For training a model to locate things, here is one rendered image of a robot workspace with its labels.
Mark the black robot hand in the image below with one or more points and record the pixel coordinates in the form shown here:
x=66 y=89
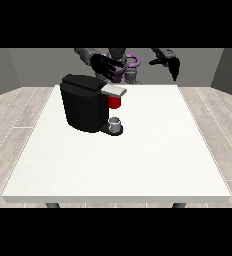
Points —
x=172 y=65
x=104 y=66

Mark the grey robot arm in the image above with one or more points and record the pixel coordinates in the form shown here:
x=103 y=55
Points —
x=85 y=54
x=163 y=53

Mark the pale grey machine lid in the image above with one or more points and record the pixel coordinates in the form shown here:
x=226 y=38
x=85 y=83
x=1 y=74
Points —
x=114 y=89

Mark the red pod holder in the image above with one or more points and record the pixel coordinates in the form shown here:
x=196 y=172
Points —
x=114 y=102

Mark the black coffee machine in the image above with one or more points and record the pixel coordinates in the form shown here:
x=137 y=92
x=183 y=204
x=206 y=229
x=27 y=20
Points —
x=83 y=106

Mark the grey robot trunk purple rings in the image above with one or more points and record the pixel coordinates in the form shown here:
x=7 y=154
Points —
x=129 y=68

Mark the small grey cup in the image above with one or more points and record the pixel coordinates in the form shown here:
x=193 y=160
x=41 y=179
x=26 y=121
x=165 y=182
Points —
x=114 y=124

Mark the dark table leg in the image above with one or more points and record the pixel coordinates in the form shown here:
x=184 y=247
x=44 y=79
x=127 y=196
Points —
x=179 y=205
x=52 y=205

